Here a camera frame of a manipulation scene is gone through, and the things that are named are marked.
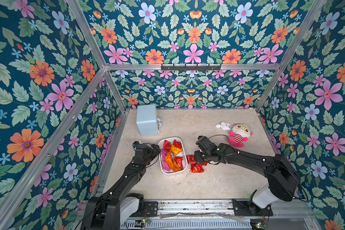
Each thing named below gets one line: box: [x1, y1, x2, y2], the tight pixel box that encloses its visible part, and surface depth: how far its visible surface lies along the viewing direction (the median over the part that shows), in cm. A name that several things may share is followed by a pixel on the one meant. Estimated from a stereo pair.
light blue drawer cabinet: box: [136, 103, 162, 137], surface depth 98 cm
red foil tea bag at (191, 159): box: [186, 154, 197, 165], surface depth 90 cm
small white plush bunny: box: [215, 121, 231, 131], surface depth 107 cm
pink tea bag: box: [161, 149, 171, 172], surface depth 88 cm
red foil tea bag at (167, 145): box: [163, 139, 172, 152], surface depth 94 cm
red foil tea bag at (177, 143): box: [172, 138, 183, 150], surface depth 93 cm
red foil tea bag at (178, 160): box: [173, 156, 184, 171], surface depth 88 cm
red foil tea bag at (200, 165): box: [196, 161, 209, 169], surface depth 88 cm
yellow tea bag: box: [171, 144, 183, 156], surface depth 92 cm
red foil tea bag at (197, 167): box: [189, 161, 208, 173], surface depth 88 cm
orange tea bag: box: [164, 151, 182, 173], surface depth 86 cm
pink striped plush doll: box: [228, 123, 253, 148], surface depth 98 cm
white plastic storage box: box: [158, 137, 188, 175], surface depth 90 cm
